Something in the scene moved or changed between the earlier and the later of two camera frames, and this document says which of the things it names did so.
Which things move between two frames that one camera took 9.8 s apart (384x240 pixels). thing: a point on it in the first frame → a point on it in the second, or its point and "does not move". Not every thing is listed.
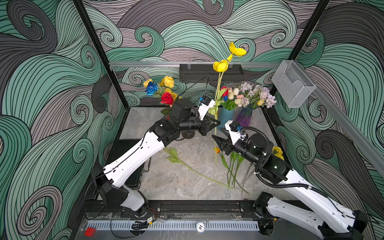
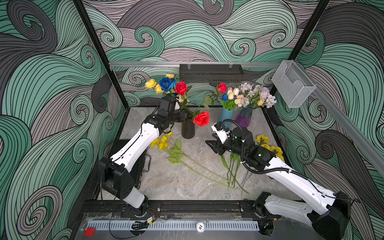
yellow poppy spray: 220,66 → 177,155
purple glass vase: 244,116 does not move
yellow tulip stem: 240,159 does not move
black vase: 188,134 does not move
